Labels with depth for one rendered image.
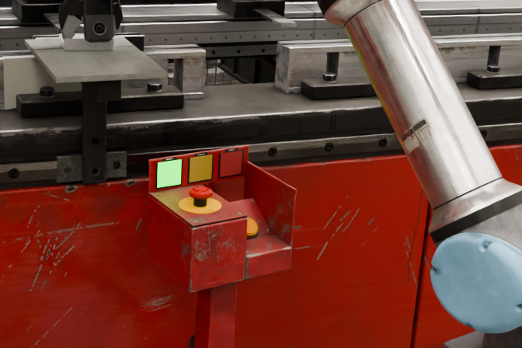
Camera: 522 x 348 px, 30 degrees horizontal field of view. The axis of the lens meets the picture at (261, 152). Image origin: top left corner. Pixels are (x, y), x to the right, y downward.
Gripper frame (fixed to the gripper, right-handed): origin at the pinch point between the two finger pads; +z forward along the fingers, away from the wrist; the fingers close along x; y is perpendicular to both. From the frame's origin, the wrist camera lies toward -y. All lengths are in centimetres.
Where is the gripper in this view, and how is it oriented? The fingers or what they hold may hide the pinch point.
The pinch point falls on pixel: (87, 43)
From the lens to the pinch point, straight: 172.6
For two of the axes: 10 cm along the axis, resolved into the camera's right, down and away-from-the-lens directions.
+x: -9.6, 0.3, -2.7
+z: -2.1, 5.1, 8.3
